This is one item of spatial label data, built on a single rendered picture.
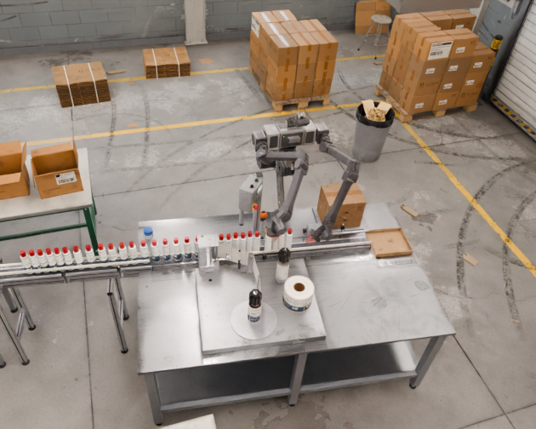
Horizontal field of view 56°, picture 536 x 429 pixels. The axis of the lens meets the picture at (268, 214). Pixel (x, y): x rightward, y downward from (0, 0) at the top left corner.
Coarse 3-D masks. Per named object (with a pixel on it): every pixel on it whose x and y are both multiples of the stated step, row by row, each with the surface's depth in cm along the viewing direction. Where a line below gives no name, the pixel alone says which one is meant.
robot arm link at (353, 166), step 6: (324, 144) 376; (324, 150) 375; (330, 150) 372; (336, 150) 369; (336, 156) 366; (342, 156) 360; (342, 162) 359; (348, 162) 352; (354, 162) 350; (348, 168) 351; (354, 168) 350; (354, 174) 350
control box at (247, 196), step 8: (248, 176) 344; (248, 184) 338; (256, 184) 338; (240, 192) 336; (248, 192) 333; (256, 192) 340; (240, 200) 341; (248, 200) 337; (240, 208) 346; (248, 208) 342
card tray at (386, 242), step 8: (368, 232) 402; (376, 232) 403; (384, 232) 404; (392, 232) 404; (400, 232) 405; (368, 240) 396; (376, 240) 397; (384, 240) 397; (392, 240) 398; (400, 240) 399; (376, 248) 391; (384, 248) 391; (392, 248) 392; (400, 248) 392; (408, 248) 393; (376, 256) 383; (384, 256) 385
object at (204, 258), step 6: (204, 252) 342; (210, 252) 344; (198, 258) 357; (204, 258) 346; (210, 258) 348; (216, 258) 359; (204, 264) 351; (210, 264) 352; (216, 264) 355; (210, 270) 356
